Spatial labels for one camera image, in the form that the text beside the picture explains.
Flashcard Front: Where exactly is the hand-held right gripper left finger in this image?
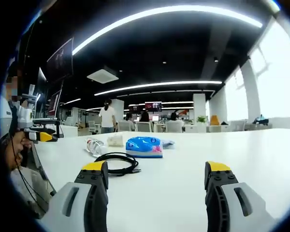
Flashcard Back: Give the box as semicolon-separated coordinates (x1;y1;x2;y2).
40;160;109;232

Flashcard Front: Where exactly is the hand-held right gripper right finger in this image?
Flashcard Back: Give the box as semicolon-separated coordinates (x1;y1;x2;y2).
204;161;277;232

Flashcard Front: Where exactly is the clear plastic water bottle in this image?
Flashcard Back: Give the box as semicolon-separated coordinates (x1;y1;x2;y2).
84;137;109;158

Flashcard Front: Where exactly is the white paper cup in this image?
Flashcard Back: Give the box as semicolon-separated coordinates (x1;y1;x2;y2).
107;135;124;147

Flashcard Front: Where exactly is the blue pink tissue pack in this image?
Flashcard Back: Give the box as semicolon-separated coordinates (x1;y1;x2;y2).
125;136;164;159

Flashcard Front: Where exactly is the blue lidded wet wipes pack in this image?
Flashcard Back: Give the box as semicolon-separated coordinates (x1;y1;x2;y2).
161;139;176;150

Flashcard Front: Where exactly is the person's left hand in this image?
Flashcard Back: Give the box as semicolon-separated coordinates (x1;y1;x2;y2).
14;131;33;155

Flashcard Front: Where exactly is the white worn device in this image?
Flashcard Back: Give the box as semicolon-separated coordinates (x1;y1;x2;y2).
0;95;15;136

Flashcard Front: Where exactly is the white equipment rack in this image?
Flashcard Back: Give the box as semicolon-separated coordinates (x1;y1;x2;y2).
24;84;39;114

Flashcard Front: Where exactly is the white office chair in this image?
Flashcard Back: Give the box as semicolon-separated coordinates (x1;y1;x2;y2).
166;120;183;133
118;120;132;132
136;121;153;132
88;120;100;135

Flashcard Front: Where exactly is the person's light clothing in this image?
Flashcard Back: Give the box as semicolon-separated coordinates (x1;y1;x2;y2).
11;166;51;213

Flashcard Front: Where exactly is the white table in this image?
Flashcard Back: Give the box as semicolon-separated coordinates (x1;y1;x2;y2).
35;128;290;232

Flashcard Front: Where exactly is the large dark hanging screen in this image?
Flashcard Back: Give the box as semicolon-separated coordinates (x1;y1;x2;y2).
46;37;74;84

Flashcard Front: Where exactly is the square ceiling air vent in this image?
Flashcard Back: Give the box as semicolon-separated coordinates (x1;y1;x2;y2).
86;69;119;85

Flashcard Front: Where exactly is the straight ceiling light strip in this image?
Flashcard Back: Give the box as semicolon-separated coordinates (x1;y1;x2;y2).
94;81;223;97

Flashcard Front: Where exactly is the long curved ceiling light strip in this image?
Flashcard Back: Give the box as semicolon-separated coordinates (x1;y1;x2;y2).
72;5;263;56

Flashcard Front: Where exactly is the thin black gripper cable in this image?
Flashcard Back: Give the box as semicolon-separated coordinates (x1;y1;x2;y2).
11;106;43;208

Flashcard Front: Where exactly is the red wall screen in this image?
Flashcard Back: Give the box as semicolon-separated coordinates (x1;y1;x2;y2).
145;101;162;112

